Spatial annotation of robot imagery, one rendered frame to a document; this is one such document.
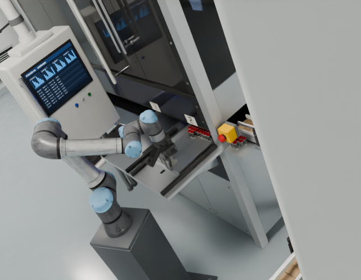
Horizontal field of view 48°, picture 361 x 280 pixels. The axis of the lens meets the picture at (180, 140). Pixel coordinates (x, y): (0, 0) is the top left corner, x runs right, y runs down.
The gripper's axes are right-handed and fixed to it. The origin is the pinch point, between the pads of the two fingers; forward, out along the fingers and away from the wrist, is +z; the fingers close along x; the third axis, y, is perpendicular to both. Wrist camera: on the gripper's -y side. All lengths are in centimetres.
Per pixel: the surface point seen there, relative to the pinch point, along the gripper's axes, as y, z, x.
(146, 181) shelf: -11.1, 3.6, 9.4
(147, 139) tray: 12.0, 3.1, 39.5
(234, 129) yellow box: 31.3, -10.3, -21.6
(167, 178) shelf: -3.3, 3.5, 0.0
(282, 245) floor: 38, 91, -21
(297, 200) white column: -57, -115, -145
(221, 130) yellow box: 26.7, -11.9, -17.2
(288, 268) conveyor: -12, -1, -85
